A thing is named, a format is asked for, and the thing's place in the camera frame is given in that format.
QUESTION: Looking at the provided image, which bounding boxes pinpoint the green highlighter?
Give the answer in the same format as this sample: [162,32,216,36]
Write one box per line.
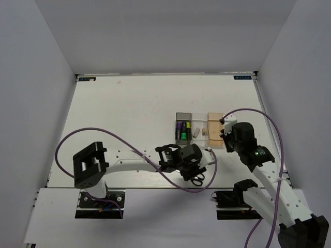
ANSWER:
[180,121,188,140]

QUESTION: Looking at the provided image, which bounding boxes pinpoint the black handled scissors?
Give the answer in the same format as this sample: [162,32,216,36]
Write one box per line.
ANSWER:
[190,174,205,187]

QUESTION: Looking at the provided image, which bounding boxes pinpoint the grey eraser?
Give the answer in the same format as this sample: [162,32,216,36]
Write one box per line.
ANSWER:
[192,127,200,138]

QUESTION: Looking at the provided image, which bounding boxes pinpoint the purple highlighter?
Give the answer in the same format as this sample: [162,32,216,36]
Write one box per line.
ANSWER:
[176,122,182,140]

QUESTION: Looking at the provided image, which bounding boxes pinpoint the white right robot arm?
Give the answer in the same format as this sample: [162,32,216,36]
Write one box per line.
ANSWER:
[221,120,329,247]

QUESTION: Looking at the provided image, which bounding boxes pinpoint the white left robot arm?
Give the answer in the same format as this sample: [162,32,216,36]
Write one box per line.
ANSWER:
[73,142,215,206]

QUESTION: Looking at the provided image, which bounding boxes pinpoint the clear plastic container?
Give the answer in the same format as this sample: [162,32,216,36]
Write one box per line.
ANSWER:
[191,113,208,147]

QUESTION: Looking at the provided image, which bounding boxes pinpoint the orange plastic container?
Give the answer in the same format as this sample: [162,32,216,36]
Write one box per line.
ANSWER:
[207,112,223,149]

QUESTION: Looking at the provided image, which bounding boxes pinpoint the dark grey plastic container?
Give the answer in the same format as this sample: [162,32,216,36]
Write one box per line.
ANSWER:
[175,112,192,146]

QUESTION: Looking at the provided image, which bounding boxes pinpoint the right blue corner label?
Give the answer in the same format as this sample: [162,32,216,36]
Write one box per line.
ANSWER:
[233,75,252,80]

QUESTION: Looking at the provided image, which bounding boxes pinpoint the blue corner label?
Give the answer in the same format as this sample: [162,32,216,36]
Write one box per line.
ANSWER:
[233,75,252,80]
[78,77,96,82]

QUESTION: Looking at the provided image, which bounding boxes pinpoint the left blue corner label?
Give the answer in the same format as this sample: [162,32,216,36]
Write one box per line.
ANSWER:
[78,77,96,82]

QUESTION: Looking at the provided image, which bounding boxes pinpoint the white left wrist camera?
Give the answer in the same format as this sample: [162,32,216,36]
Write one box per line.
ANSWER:
[200,149,215,167]

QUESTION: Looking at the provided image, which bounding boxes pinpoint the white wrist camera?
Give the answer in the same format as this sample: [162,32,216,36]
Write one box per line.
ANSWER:
[200,149,215,167]
[219,114,237,138]

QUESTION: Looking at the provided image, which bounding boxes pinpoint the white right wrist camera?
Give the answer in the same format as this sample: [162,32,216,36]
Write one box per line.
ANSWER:
[219,114,237,138]

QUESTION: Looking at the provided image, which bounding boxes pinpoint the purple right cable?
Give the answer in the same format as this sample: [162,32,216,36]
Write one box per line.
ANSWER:
[219,107,285,248]

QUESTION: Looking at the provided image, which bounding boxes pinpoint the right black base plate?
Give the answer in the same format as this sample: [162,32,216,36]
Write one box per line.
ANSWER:
[211,191,261,220]

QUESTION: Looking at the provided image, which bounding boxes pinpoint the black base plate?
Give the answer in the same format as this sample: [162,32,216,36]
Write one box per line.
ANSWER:
[211,191,261,220]
[75,190,126,219]

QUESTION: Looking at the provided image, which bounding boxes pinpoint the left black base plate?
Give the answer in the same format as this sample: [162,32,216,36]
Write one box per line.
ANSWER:
[75,190,126,219]

